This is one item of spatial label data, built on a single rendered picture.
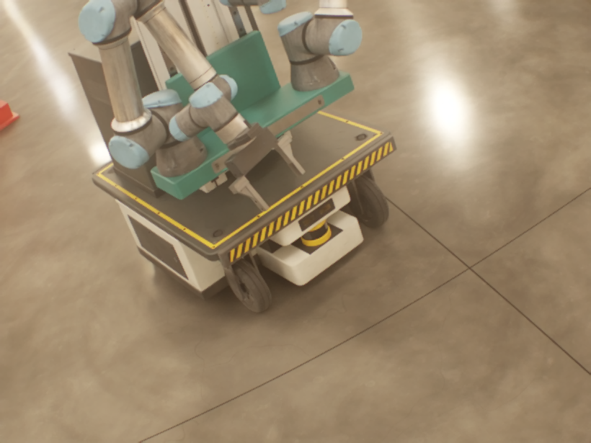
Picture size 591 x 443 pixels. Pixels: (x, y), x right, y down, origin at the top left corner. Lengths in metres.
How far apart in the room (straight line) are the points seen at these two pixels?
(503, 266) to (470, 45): 1.63
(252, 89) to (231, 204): 0.36
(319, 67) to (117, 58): 0.72
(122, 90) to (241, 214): 0.58
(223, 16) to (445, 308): 1.09
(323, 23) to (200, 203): 0.68
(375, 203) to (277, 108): 0.44
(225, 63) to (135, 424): 1.12
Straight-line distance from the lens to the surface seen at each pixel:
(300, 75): 2.84
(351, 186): 2.98
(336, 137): 2.96
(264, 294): 2.80
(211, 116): 2.29
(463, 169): 3.24
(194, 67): 2.43
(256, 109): 2.84
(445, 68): 3.98
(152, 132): 2.51
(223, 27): 2.86
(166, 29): 2.42
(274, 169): 2.90
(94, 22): 2.31
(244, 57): 2.84
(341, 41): 2.68
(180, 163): 2.63
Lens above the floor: 1.70
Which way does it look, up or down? 31 degrees down
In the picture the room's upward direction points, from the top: 21 degrees counter-clockwise
